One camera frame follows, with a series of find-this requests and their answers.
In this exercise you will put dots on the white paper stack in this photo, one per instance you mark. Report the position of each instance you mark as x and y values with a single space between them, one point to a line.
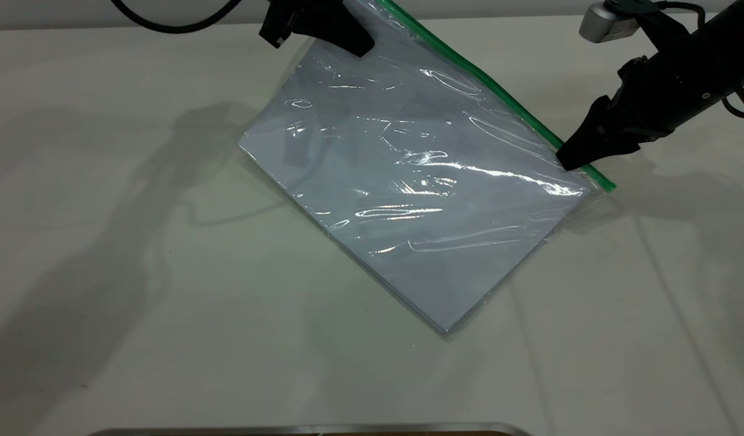
408 230

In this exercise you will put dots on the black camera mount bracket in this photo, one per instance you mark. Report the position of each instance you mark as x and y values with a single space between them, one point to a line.
657 27

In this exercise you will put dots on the metal table edge trim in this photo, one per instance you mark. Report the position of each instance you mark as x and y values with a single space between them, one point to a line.
311 430

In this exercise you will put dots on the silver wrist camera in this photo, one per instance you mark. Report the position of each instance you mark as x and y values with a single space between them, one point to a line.
602 24

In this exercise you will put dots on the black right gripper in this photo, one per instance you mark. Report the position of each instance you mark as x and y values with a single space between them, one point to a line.
675 85

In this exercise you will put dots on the clear plastic zip bag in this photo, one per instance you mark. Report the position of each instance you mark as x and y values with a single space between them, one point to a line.
420 181

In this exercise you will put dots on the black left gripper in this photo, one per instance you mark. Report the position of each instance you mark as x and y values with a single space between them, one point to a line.
311 9

